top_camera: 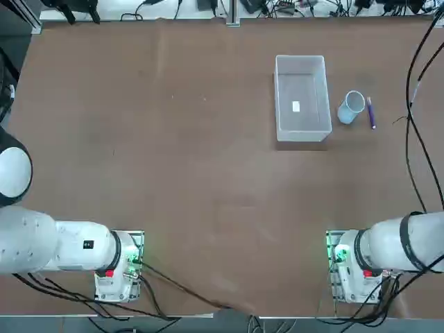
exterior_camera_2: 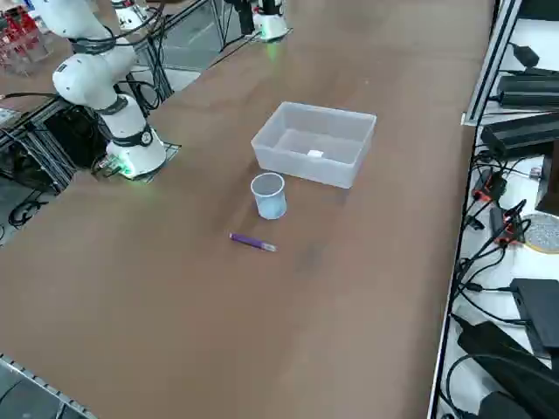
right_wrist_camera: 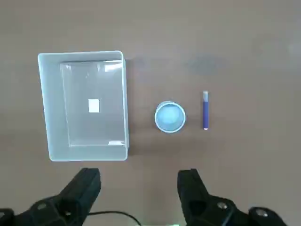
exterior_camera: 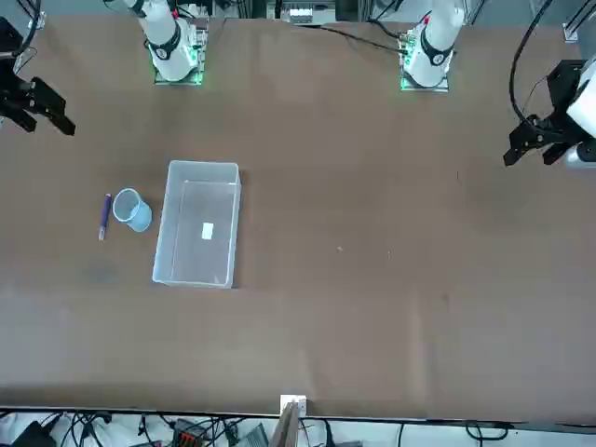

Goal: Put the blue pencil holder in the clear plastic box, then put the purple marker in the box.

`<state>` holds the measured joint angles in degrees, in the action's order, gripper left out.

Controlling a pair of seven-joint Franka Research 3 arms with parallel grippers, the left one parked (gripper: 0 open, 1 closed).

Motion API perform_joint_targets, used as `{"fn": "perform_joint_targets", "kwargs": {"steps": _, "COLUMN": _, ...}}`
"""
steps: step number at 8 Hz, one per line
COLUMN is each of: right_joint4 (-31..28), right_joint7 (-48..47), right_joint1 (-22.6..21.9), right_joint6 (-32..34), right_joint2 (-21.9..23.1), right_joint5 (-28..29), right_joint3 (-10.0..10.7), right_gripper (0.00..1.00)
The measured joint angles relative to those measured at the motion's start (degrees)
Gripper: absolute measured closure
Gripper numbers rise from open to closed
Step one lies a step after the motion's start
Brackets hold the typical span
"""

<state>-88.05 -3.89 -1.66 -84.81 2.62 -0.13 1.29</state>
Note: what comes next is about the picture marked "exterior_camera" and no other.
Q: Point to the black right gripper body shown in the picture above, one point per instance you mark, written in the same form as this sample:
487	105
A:
9	39

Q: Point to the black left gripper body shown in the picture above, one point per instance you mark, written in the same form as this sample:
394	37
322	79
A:
565	84

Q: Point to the purple marker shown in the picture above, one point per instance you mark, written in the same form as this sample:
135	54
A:
105	214

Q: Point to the blue mesh pencil holder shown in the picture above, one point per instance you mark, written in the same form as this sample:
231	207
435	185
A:
139	219

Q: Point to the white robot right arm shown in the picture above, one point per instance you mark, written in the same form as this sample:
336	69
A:
163	28

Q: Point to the clear plastic box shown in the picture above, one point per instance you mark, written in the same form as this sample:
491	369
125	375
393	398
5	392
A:
195	251

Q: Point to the white paper label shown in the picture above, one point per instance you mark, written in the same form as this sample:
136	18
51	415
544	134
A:
207	231

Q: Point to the grey power strip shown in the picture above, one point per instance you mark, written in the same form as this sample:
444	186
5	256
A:
302	14

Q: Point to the black power adapter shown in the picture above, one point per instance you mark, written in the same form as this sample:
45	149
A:
32	435

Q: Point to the white mounting block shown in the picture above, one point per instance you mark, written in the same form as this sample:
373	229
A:
300	401

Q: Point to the orange and black device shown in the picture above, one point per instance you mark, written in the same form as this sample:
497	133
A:
188	437

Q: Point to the brown wooden board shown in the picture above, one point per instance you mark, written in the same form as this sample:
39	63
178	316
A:
286	428

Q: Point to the grey ridged device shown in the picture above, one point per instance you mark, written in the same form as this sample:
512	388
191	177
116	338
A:
255	437

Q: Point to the aluminium frame bracket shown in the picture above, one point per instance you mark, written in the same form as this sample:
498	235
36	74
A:
38	19
572	25

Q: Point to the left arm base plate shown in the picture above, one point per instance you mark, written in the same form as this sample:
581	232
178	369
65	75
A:
419	88

